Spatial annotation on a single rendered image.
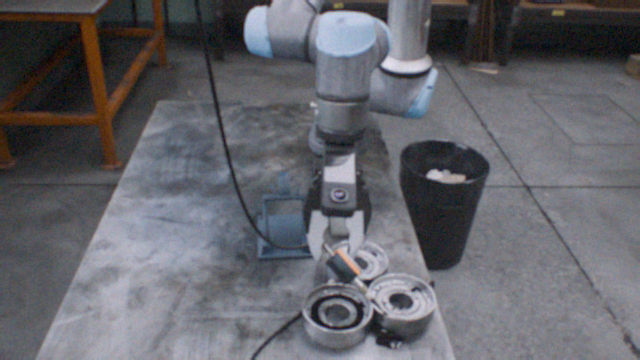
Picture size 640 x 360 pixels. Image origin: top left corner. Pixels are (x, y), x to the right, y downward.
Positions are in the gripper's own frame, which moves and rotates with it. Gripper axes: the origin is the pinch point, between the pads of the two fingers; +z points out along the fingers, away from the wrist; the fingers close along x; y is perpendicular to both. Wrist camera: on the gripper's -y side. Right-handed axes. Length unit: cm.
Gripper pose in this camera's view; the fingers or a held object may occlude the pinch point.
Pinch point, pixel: (334, 256)
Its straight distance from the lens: 87.2
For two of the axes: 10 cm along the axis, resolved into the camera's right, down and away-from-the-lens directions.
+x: -10.0, -0.2, -0.7
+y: -0.6, -4.0, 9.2
